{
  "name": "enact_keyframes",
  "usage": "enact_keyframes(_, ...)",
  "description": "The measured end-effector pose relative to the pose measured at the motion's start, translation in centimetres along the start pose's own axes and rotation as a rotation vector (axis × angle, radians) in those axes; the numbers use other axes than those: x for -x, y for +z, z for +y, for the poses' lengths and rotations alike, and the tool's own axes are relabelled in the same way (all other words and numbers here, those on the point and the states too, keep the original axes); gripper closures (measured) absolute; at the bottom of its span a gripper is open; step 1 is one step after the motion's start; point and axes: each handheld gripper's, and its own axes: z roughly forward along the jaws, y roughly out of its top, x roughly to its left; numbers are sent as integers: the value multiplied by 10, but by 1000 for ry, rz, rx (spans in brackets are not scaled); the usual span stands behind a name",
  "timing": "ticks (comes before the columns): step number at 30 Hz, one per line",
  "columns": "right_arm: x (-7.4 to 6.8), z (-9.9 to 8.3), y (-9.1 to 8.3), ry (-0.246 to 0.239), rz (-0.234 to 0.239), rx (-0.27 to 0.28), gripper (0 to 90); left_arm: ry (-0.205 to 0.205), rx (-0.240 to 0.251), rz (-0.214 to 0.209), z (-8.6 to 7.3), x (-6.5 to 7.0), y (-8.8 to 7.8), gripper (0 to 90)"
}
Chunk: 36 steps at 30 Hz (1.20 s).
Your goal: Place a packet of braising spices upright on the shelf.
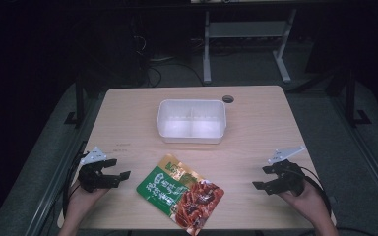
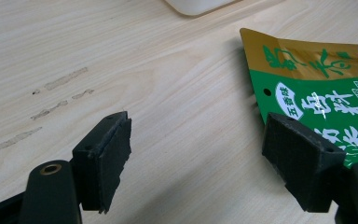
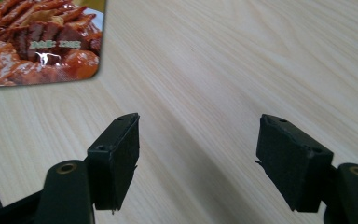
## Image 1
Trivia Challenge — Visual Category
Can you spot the green and red food packet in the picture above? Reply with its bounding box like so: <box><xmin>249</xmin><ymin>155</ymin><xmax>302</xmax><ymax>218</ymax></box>
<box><xmin>135</xmin><ymin>153</ymin><xmax>226</xmax><ymax>236</ymax></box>

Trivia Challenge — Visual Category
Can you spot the person's left hand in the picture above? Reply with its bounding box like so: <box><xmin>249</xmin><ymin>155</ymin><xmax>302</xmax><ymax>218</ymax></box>
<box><xmin>66</xmin><ymin>179</ymin><xmax>111</xmax><ymax>220</ymax></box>

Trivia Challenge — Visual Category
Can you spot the person's right hand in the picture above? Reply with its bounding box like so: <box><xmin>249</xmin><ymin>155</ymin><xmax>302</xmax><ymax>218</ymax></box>
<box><xmin>277</xmin><ymin>178</ymin><xmax>327</xmax><ymax>224</ymax></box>

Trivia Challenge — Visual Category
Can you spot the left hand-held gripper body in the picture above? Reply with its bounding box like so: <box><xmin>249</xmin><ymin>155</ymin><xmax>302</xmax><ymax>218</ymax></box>
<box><xmin>77</xmin><ymin>146</ymin><xmax>119</xmax><ymax>194</ymax></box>

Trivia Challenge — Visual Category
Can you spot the aluminium frame rail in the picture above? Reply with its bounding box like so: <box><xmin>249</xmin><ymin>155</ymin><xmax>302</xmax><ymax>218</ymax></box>
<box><xmin>24</xmin><ymin>97</ymin><xmax>107</xmax><ymax>236</ymax></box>
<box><xmin>328</xmin><ymin>94</ymin><xmax>378</xmax><ymax>214</ymax></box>

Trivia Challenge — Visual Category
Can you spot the white metal desk frame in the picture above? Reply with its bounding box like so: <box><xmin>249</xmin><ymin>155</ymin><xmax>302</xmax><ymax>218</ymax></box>
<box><xmin>202</xmin><ymin>8</ymin><xmax>298</xmax><ymax>85</ymax></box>

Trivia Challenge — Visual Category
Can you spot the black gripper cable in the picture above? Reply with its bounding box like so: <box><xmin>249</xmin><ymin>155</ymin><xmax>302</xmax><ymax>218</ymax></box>
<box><xmin>298</xmin><ymin>165</ymin><xmax>333</xmax><ymax>218</ymax></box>
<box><xmin>61</xmin><ymin>141</ymin><xmax>91</xmax><ymax>220</ymax></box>

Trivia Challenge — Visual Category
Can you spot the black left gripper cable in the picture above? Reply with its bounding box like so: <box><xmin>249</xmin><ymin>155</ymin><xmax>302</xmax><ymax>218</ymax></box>
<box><xmin>61</xmin><ymin>141</ymin><xmax>91</xmax><ymax>220</ymax></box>

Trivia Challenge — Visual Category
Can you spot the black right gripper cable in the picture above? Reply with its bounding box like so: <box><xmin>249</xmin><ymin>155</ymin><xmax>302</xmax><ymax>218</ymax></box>
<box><xmin>298</xmin><ymin>165</ymin><xmax>333</xmax><ymax>218</ymax></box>

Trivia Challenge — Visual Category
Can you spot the black metal stand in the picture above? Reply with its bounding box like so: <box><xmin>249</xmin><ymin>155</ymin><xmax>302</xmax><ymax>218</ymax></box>
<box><xmin>63</xmin><ymin>74</ymin><xmax>87</xmax><ymax>129</ymax></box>
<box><xmin>345</xmin><ymin>67</ymin><xmax>373</xmax><ymax>128</ymax></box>

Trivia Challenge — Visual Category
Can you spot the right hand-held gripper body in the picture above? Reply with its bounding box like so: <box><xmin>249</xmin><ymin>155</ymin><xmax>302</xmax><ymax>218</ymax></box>
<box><xmin>267</xmin><ymin>145</ymin><xmax>307</xmax><ymax>197</ymax></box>

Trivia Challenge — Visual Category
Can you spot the black floor cable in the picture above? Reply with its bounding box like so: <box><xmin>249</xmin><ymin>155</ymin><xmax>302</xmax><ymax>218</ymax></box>
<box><xmin>146</xmin><ymin>57</ymin><xmax>206</xmax><ymax>89</ymax></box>

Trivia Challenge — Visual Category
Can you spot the white plastic container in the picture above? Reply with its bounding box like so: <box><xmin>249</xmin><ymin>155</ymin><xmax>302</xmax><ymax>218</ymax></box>
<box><xmin>156</xmin><ymin>98</ymin><xmax>227</xmax><ymax>145</ymax></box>

